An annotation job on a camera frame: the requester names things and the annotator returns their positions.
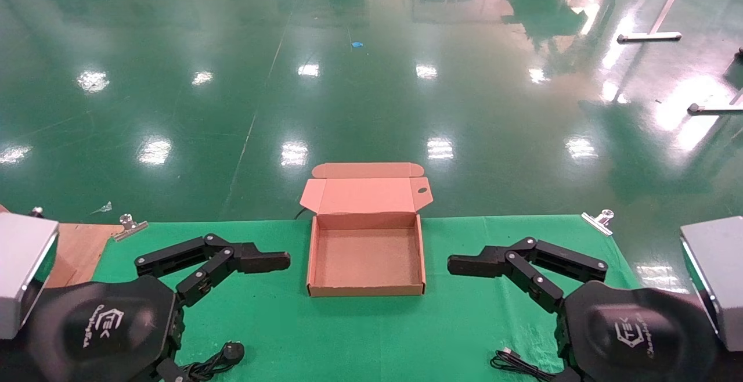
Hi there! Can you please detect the open brown cardboard box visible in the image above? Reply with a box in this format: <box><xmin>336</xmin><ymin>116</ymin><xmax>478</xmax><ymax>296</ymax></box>
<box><xmin>300</xmin><ymin>162</ymin><xmax>434</xmax><ymax>297</ymax></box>

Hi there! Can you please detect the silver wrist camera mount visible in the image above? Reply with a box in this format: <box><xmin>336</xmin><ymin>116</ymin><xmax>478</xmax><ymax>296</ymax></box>
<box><xmin>680</xmin><ymin>216</ymin><xmax>743</xmax><ymax>352</ymax></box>
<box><xmin>0</xmin><ymin>212</ymin><xmax>59</xmax><ymax>340</ymax></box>

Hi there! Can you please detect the brown wooden board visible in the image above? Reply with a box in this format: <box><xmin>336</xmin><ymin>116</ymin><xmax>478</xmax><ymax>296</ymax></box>
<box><xmin>45</xmin><ymin>253</ymin><xmax>78</xmax><ymax>289</ymax></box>

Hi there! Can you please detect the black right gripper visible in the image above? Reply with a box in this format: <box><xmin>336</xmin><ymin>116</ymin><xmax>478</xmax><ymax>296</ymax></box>
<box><xmin>447</xmin><ymin>237</ymin><xmax>720</xmax><ymax>382</ymax></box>

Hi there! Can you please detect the white table leg dark foot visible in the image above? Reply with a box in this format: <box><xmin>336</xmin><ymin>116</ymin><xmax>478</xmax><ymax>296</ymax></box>
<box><xmin>687</xmin><ymin>87</ymin><xmax>743</xmax><ymax>115</ymax></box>

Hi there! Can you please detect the metal spring clip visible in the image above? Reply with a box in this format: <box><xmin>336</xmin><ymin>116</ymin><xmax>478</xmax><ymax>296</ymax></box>
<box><xmin>582</xmin><ymin>209</ymin><xmax>615</xmax><ymax>236</ymax></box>
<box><xmin>113</xmin><ymin>214</ymin><xmax>149</xmax><ymax>242</ymax></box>

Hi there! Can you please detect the green table cloth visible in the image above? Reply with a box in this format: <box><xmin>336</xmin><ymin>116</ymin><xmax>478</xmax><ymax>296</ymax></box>
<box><xmin>92</xmin><ymin>215</ymin><xmax>642</xmax><ymax>382</ymax></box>

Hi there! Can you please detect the white T-shaped table leg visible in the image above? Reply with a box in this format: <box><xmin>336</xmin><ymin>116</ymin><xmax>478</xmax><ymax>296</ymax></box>
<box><xmin>617</xmin><ymin>0</ymin><xmax>695</xmax><ymax>44</ymax></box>

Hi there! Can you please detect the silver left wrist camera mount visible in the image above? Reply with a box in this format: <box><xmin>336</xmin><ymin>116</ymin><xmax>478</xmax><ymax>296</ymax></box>
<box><xmin>0</xmin><ymin>212</ymin><xmax>59</xmax><ymax>340</ymax></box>

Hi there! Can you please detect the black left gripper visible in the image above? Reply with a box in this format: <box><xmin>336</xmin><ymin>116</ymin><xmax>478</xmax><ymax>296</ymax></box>
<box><xmin>26</xmin><ymin>233</ymin><xmax>291</xmax><ymax>382</ymax></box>

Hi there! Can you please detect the black USB cable bundle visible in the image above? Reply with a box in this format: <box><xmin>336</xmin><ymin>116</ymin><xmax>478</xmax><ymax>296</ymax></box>
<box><xmin>490</xmin><ymin>347</ymin><xmax>561</xmax><ymax>382</ymax></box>

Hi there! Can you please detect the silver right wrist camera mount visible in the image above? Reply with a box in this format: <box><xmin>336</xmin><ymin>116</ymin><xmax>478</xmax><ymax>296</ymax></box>
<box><xmin>680</xmin><ymin>216</ymin><xmax>743</xmax><ymax>352</ymax></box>

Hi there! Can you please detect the black cable with plug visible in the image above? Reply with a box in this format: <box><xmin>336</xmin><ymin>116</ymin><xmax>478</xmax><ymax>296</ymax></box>
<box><xmin>174</xmin><ymin>341</ymin><xmax>246</xmax><ymax>382</ymax></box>

